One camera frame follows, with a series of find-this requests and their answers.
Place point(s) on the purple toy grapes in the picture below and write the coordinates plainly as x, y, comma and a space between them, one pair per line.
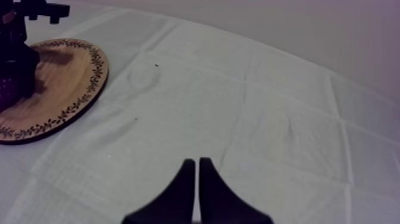
7, 92

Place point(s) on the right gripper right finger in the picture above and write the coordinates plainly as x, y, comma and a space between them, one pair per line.
218, 200

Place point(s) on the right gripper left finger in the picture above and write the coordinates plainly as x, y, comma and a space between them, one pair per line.
175, 200

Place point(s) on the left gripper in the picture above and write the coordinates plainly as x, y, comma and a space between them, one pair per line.
17, 64

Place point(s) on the round wooden board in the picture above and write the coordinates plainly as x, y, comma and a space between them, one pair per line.
65, 90

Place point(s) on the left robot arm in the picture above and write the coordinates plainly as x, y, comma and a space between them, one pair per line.
15, 17

